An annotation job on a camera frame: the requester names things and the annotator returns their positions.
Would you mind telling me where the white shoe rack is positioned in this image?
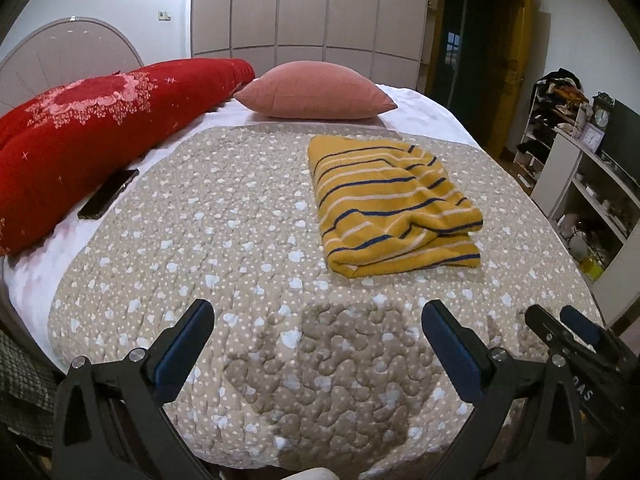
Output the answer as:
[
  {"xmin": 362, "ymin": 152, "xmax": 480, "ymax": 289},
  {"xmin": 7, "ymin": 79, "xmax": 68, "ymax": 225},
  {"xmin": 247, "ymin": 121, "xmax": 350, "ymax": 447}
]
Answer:
[{"xmin": 514, "ymin": 69, "xmax": 592, "ymax": 197}]

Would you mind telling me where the rounded padded headboard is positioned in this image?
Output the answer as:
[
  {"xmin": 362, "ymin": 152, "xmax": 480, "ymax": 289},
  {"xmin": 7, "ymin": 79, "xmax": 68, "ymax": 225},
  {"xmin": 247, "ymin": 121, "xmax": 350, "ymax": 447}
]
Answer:
[{"xmin": 0, "ymin": 17, "xmax": 144, "ymax": 107}]

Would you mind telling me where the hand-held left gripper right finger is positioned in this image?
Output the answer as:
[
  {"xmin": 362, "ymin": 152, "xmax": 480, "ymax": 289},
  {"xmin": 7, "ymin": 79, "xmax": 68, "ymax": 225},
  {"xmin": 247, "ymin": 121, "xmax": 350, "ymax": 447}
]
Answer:
[{"xmin": 421, "ymin": 299, "xmax": 587, "ymax": 480}]

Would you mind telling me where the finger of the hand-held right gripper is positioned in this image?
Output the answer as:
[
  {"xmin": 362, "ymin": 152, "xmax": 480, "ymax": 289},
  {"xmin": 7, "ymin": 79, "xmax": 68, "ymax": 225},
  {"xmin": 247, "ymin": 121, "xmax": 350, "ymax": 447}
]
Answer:
[
  {"xmin": 524, "ymin": 304, "xmax": 592, "ymax": 367},
  {"xmin": 559, "ymin": 304, "xmax": 622, "ymax": 362}
]

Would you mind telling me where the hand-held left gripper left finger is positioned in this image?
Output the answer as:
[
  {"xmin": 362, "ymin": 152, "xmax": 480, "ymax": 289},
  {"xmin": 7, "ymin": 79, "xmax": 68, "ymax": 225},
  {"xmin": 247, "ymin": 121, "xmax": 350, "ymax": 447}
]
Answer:
[{"xmin": 50, "ymin": 299, "xmax": 217, "ymax": 480}]

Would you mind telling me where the black television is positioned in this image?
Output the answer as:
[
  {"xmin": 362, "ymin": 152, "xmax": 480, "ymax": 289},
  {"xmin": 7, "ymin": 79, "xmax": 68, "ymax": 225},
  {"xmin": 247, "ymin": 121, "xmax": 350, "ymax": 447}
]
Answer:
[{"xmin": 600, "ymin": 99, "xmax": 640, "ymax": 182}]

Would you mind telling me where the yellow striped sweater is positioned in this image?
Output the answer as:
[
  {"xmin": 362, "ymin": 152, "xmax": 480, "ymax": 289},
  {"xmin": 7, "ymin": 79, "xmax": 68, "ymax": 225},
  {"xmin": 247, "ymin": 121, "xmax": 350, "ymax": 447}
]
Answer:
[{"xmin": 306, "ymin": 134, "xmax": 485, "ymax": 280}]

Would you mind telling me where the ornate dark clock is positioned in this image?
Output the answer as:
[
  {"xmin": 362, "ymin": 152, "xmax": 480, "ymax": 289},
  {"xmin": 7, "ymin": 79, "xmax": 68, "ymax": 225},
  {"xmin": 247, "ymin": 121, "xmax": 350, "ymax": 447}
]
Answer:
[{"xmin": 592, "ymin": 92, "xmax": 616, "ymax": 132}]

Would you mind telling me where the red floral long pillow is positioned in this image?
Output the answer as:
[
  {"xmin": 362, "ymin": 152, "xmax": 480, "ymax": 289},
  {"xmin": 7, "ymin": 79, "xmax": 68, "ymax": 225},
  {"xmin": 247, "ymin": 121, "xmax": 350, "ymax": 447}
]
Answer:
[{"xmin": 0, "ymin": 57, "xmax": 257, "ymax": 257}]

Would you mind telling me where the black phone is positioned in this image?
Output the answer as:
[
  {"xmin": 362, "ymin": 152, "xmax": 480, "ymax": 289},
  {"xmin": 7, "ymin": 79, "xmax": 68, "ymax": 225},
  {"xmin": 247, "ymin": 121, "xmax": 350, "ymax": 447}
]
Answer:
[{"xmin": 77, "ymin": 168, "xmax": 140, "ymax": 220}]

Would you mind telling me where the beige dotted quilt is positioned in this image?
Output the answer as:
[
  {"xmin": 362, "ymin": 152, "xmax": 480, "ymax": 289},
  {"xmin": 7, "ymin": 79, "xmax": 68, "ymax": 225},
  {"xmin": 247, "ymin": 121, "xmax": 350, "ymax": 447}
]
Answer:
[{"xmin": 47, "ymin": 122, "xmax": 604, "ymax": 480}]

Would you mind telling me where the white shelf unit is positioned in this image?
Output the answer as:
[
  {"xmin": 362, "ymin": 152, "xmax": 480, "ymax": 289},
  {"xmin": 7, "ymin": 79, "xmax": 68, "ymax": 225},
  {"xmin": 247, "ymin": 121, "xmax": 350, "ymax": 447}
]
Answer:
[{"xmin": 530, "ymin": 125, "xmax": 640, "ymax": 292}]

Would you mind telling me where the houndstooth patterned cloth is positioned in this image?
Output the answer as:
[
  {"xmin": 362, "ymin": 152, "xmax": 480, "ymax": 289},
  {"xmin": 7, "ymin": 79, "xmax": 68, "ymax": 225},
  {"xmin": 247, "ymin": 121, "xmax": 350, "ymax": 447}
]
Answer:
[{"xmin": 0, "ymin": 330, "xmax": 63, "ymax": 438}]

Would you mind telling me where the pink cushion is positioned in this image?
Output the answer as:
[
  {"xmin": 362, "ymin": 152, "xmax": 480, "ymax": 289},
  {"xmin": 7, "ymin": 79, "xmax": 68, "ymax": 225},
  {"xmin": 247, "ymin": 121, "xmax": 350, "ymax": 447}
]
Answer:
[{"xmin": 233, "ymin": 60, "xmax": 399, "ymax": 121}]

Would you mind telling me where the small lavender clock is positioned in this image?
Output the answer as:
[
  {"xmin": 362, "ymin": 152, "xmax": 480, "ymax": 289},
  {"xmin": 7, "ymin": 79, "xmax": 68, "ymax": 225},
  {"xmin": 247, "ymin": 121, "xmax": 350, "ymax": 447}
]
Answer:
[{"xmin": 580, "ymin": 125, "xmax": 604, "ymax": 154}]

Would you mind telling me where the beige glossy wardrobe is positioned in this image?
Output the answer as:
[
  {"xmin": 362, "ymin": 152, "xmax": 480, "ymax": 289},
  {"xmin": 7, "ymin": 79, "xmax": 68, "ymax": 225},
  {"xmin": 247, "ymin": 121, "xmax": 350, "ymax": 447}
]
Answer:
[{"xmin": 191, "ymin": 0, "xmax": 442, "ymax": 95}]

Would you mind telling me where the yellow framed doorway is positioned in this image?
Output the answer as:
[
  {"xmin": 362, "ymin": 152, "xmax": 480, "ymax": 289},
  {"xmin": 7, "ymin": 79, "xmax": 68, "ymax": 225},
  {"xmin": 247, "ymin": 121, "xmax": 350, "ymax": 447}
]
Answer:
[{"xmin": 429, "ymin": 0, "xmax": 533, "ymax": 162}]

